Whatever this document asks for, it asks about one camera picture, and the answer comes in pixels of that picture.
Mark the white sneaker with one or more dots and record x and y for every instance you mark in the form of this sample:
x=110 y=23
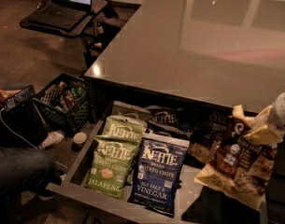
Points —
x=52 y=139

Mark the blue Kettle chip bag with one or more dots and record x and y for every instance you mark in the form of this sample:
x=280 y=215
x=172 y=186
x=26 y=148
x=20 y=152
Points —
x=158 y=169

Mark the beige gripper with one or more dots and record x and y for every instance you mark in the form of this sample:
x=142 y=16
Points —
x=282 y=112

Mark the paper coffee cup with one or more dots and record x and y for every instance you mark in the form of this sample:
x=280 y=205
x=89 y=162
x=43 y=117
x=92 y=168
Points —
x=79 y=139

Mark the black laptop stand table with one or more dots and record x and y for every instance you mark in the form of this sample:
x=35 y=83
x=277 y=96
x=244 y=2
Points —
x=78 y=31

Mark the brown sea salt chip bag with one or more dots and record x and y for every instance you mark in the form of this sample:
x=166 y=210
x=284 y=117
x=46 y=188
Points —
x=239 y=169

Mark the black smartphone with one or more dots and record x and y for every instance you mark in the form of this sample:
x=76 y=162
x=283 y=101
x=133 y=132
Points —
x=19 y=98

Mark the front green jalapeno chip bag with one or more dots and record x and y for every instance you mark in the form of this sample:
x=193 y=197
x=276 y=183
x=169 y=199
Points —
x=112 y=161

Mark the black laptop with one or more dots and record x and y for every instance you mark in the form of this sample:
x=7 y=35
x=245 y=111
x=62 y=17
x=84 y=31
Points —
x=65 y=6

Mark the black Kettle chip bag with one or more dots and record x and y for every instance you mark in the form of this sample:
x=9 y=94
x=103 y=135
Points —
x=167 y=121

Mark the black plastic crate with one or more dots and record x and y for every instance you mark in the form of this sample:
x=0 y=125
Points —
x=64 y=104

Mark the person's hand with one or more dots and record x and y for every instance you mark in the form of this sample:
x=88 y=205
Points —
x=5 y=95

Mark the rear green chip bag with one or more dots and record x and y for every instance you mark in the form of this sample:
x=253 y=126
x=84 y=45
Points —
x=130 y=111

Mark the person's leg in jeans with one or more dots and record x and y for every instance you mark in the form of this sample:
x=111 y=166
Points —
x=26 y=169

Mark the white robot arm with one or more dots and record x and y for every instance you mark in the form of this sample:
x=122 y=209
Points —
x=277 y=115

